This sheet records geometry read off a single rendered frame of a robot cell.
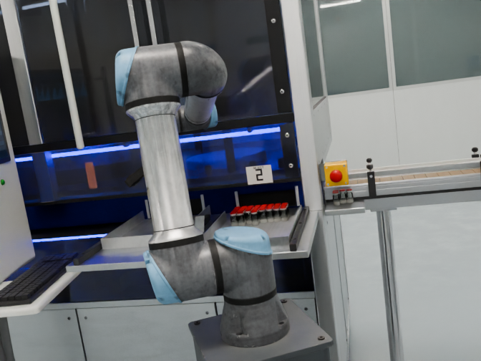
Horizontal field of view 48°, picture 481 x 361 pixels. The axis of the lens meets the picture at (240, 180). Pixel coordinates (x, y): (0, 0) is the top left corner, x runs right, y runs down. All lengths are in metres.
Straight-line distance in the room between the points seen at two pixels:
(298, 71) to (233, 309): 0.86
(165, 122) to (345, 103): 5.30
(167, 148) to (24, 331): 1.39
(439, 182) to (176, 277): 1.07
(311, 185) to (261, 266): 0.70
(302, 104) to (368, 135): 4.66
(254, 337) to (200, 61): 0.57
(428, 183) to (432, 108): 4.53
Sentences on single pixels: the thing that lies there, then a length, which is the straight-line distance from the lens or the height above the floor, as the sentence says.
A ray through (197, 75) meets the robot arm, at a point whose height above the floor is 1.35.
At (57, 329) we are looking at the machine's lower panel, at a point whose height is 0.50.
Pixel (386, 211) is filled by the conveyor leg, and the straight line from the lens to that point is 1.95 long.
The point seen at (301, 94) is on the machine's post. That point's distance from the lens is 1.74.
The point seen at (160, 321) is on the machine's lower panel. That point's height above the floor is 0.51.
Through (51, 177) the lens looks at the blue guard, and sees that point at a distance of 2.07.
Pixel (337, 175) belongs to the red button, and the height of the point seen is 1.00.
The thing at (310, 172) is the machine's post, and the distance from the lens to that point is 1.77.
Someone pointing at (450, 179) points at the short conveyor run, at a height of 0.92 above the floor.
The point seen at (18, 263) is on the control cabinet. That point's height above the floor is 0.82.
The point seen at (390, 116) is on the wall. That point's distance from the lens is 6.37.
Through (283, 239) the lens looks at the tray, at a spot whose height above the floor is 0.91.
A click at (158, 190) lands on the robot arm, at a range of 1.11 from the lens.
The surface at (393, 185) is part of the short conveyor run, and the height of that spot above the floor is 0.92.
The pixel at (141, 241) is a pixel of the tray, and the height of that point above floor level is 0.90.
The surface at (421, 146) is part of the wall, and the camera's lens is 6.44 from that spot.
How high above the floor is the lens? 1.32
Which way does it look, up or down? 10 degrees down
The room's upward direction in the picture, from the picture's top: 8 degrees counter-clockwise
